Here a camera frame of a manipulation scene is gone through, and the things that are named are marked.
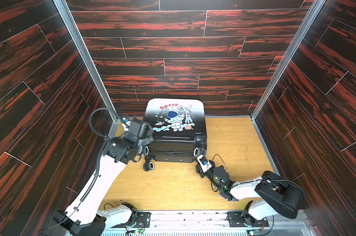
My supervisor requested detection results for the black white astronaut suitcase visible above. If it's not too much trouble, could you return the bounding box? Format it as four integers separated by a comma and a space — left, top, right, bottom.
143, 98, 207, 172

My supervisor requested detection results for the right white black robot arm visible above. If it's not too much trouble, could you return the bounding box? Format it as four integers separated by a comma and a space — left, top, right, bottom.
196, 161, 304, 227

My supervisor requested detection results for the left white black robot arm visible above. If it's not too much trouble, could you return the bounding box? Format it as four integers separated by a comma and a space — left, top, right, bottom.
53, 118, 153, 236

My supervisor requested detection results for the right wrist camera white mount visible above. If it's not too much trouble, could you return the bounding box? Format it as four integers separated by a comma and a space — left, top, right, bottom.
196, 155, 215, 175

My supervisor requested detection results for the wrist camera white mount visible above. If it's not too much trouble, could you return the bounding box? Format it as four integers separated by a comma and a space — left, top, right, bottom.
196, 155, 215, 175
121, 117, 131, 131

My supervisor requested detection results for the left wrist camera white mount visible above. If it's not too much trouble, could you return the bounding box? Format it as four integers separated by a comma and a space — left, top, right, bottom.
121, 117, 131, 131

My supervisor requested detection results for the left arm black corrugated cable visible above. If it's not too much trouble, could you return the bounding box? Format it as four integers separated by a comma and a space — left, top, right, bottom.
39, 107, 125, 231

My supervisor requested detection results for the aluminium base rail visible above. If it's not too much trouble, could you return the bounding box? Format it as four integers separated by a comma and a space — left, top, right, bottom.
103, 210, 318, 236

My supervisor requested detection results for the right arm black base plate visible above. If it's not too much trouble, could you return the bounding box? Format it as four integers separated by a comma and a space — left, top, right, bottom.
226, 211, 246, 228

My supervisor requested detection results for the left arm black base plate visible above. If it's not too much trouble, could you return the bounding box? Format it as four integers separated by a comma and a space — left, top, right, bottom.
126, 211, 151, 229

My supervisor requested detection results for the left aluminium corner post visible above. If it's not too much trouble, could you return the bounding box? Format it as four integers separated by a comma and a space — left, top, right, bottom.
53, 0, 121, 122

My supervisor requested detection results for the aluminium corner post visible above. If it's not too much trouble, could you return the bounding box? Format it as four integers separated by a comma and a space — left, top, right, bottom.
251, 0, 326, 120
53, 0, 121, 122

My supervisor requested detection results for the right aluminium corner post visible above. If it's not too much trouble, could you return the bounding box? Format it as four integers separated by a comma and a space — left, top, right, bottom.
251, 0, 326, 120

